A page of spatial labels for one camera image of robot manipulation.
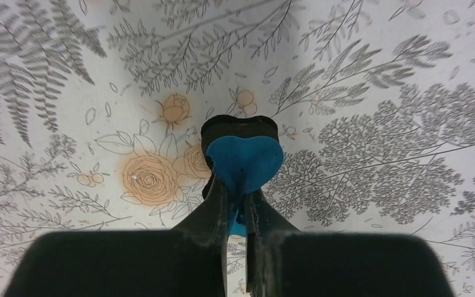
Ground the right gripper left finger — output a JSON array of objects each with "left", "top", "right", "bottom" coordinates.
[{"left": 4, "top": 180, "right": 228, "bottom": 296}]

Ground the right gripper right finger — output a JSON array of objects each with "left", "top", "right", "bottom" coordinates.
[{"left": 243, "top": 191, "right": 453, "bottom": 296}]

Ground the floral patterned mat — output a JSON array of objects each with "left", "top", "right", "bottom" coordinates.
[{"left": 0, "top": 1, "right": 475, "bottom": 296}]

